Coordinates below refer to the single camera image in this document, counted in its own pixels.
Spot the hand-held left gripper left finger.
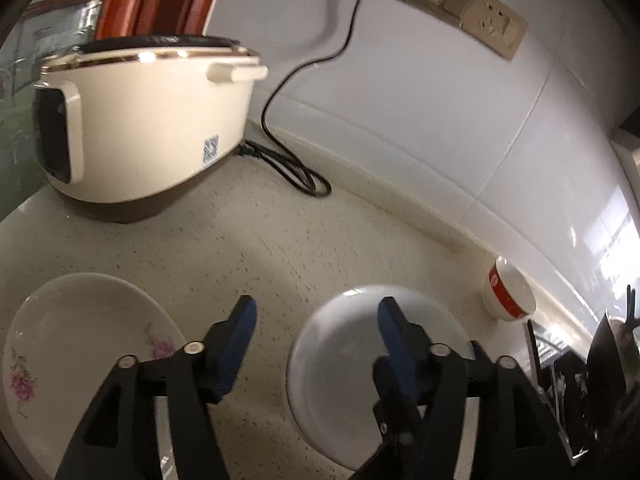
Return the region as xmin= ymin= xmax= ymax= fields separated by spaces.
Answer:
xmin=52 ymin=294 xmax=259 ymax=480

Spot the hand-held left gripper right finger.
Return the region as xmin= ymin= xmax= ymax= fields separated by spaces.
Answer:
xmin=377 ymin=296 xmax=583 ymax=480

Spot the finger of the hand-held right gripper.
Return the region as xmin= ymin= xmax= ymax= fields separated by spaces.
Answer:
xmin=371 ymin=354 xmax=428 ymax=462
xmin=470 ymin=338 xmax=501 ymax=361

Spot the plain white bowl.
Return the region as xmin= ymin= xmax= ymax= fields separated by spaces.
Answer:
xmin=286 ymin=284 xmax=481 ymax=480

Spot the white floral plate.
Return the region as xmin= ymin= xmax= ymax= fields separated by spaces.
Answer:
xmin=1 ymin=272 xmax=187 ymax=480

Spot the red banded white bowl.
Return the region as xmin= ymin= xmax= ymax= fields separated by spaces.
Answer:
xmin=481 ymin=255 xmax=537 ymax=322

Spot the dark cookware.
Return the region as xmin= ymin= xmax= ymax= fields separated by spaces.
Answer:
xmin=592 ymin=284 xmax=640 ymax=411

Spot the cream rice cooker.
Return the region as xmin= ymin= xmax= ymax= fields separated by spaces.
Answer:
xmin=32 ymin=34 xmax=269 ymax=224

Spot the glass window pane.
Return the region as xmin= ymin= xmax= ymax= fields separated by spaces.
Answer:
xmin=0 ymin=0 xmax=101 ymax=216

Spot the red wooden window frame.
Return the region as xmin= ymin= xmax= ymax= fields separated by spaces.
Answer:
xmin=94 ymin=0 xmax=228 ymax=41

